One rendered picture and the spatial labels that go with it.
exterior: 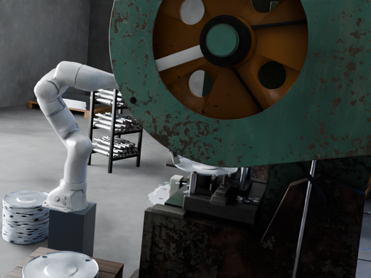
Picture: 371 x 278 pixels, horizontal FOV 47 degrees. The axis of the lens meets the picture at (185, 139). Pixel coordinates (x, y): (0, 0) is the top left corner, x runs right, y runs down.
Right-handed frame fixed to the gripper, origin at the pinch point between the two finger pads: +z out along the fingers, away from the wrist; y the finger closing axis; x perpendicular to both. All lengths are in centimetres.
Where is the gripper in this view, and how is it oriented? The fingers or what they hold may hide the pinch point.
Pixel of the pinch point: (175, 156)
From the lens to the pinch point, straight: 189.6
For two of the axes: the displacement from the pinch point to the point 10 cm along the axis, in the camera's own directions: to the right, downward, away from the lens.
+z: 2.7, 9.2, 2.8
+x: 9.4, -3.1, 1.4
